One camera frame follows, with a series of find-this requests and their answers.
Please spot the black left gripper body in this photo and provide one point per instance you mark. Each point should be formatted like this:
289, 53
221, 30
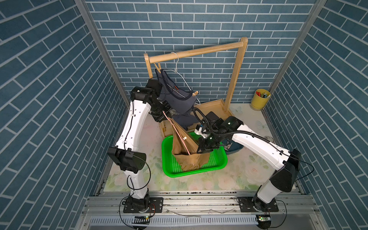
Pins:
156, 110

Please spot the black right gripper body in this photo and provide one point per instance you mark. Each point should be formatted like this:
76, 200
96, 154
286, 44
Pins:
209, 143

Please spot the tan tank top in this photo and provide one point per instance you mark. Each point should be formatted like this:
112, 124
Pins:
187, 162

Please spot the pink wire hanger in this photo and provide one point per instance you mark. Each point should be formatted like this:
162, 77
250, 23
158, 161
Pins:
177, 132

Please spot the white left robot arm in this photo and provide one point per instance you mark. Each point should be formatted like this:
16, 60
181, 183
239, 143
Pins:
125, 153

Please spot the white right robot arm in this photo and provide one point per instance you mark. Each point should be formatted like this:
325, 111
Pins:
285, 163

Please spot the dark grey tank top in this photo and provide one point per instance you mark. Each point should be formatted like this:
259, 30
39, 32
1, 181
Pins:
181, 101

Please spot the wooden clothes rack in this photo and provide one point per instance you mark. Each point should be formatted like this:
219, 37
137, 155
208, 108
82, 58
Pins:
210, 88

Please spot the dark teal plastic bin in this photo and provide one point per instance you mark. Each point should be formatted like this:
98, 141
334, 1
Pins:
231, 147

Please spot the floral table mat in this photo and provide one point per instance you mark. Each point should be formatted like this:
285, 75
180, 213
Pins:
244, 171

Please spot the yellow pen cup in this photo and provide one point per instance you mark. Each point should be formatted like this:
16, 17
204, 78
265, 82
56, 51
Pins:
260, 99

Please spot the green plastic basket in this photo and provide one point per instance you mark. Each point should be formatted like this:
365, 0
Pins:
218, 160

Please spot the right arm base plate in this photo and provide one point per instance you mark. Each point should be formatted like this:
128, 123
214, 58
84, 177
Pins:
254, 204

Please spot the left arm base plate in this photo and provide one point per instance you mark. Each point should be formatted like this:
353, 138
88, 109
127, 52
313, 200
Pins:
132, 205

